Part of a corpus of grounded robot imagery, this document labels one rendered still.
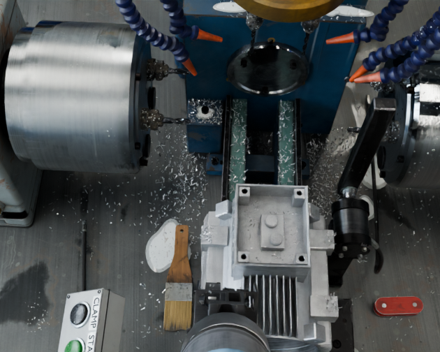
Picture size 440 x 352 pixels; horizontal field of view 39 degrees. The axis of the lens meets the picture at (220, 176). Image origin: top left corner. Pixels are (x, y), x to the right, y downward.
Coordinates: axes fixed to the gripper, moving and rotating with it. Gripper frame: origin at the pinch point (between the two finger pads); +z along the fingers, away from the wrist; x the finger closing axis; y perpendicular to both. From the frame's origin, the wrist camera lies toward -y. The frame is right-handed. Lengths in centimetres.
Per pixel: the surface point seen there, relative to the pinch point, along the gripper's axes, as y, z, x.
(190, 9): 45, 20, 7
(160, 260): 1.3, 34.4, 11.8
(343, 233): 10.8, 12.5, -17.9
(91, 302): 1.0, 2.7, 18.2
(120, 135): 24.1, 13.0, 16.8
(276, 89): 34.3, 35.1, -8.3
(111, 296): 1.7, 3.7, 15.8
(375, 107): 29.1, -1.1, -18.3
